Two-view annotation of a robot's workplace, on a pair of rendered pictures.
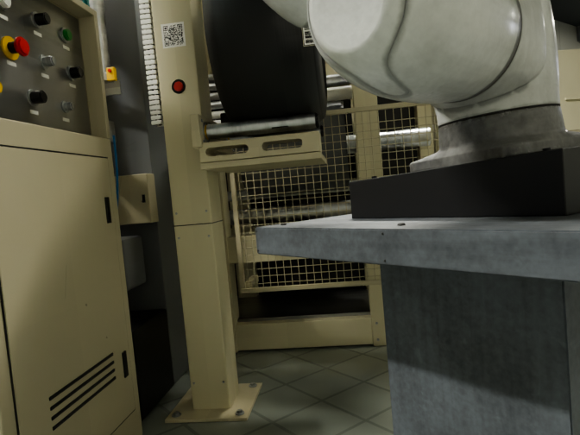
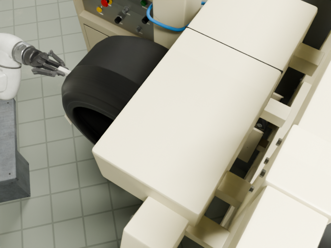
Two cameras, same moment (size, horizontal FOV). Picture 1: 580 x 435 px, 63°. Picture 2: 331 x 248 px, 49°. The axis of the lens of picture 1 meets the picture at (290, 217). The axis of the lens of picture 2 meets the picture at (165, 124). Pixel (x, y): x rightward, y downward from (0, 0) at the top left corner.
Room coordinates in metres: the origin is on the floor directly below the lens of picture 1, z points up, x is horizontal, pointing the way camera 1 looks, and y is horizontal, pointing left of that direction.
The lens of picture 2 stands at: (1.96, -0.60, 2.45)
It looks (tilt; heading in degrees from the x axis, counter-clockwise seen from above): 62 degrees down; 114
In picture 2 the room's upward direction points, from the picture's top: 1 degrees clockwise
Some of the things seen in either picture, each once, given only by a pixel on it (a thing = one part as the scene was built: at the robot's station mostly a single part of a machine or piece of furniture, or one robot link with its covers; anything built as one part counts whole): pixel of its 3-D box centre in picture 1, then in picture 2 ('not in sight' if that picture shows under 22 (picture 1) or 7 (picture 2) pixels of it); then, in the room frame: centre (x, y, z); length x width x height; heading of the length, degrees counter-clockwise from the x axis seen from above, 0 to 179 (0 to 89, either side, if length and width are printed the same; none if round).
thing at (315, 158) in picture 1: (269, 162); not in sight; (1.58, 0.05, 0.80); 0.37 x 0.36 x 0.02; 173
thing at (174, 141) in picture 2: not in sight; (212, 88); (1.86, -0.11, 1.71); 0.61 x 0.25 x 0.15; 83
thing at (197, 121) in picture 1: (214, 137); not in sight; (1.60, 0.23, 0.90); 0.40 x 0.03 x 0.10; 173
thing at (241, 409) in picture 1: (217, 400); not in sight; (1.59, 0.31, 0.01); 0.27 x 0.27 x 0.02; 83
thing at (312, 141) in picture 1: (261, 148); not in sight; (1.44, 0.07, 0.83); 0.36 x 0.09 x 0.06; 83
